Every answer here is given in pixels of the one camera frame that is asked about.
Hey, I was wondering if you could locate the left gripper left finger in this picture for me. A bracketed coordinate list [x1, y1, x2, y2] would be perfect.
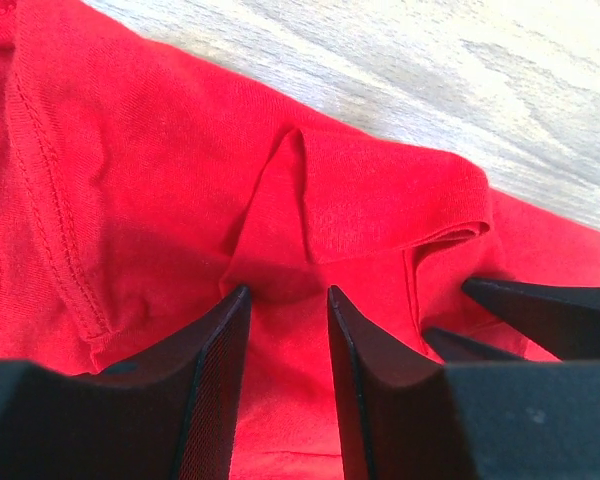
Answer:
[0, 287, 251, 479]

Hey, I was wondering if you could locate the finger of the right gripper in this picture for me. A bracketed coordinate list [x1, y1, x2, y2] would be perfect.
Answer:
[462, 277, 600, 360]
[423, 327, 525, 363]

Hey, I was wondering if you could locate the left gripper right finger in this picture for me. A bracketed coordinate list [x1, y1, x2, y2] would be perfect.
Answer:
[327, 287, 600, 479]

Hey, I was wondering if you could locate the bright red t shirt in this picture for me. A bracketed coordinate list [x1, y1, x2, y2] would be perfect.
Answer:
[0, 1, 600, 479]

